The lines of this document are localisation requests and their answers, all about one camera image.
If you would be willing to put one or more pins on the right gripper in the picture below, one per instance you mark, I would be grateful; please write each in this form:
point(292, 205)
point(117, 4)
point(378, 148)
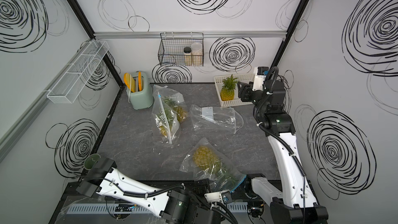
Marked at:
point(245, 90)

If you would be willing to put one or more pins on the pineapple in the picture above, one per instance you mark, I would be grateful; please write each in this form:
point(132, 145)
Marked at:
point(228, 88)

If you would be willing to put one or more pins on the zip-top bag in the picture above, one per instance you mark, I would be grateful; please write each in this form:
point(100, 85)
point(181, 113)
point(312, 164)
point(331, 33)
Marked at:
point(214, 118)
point(174, 100)
point(205, 162)
point(165, 124)

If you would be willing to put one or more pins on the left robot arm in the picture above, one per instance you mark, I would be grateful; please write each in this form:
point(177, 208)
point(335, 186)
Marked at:
point(176, 204)

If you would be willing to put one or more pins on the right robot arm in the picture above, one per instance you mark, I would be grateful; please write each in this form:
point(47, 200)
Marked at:
point(295, 203)

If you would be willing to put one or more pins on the white plastic basket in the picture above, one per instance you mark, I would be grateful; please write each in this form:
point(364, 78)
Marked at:
point(236, 101)

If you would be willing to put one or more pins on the white lid jar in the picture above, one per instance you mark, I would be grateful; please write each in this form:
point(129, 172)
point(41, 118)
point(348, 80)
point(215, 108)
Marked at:
point(197, 54)

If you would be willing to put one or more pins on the black lid spice jar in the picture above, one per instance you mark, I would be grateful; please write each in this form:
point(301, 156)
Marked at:
point(187, 56)

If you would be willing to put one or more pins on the mint green toaster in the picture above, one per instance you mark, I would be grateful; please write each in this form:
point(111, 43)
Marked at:
point(140, 99)

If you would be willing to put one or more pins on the orange toast slice right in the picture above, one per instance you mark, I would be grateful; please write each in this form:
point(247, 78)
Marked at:
point(140, 81)

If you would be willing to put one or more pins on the yellow toast slice left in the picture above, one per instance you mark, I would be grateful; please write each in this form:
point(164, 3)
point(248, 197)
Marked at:
point(129, 82)

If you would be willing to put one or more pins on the green cup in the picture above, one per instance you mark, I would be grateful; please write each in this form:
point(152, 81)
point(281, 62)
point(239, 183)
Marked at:
point(91, 160)

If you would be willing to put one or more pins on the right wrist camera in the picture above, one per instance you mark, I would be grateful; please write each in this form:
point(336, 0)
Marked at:
point(260, 73)

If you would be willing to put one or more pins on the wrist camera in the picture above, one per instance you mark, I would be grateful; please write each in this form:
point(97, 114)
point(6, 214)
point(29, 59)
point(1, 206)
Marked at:
point(221, 197)
point(260, 73)

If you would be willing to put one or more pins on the black wire basket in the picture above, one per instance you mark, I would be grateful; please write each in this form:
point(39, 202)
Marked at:
point(172, 44)

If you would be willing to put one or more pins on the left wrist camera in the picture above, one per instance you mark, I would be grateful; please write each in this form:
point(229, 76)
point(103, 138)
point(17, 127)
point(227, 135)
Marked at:
point(221, 197)

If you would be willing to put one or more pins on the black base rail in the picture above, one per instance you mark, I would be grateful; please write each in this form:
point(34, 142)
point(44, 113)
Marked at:
point(199, 187)

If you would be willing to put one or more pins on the white wire shelf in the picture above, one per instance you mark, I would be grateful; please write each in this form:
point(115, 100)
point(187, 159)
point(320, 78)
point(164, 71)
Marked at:
point(87, 70)

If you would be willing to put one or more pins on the grey cable duct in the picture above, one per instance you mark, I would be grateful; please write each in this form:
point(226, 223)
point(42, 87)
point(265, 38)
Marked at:
point(105, 208)

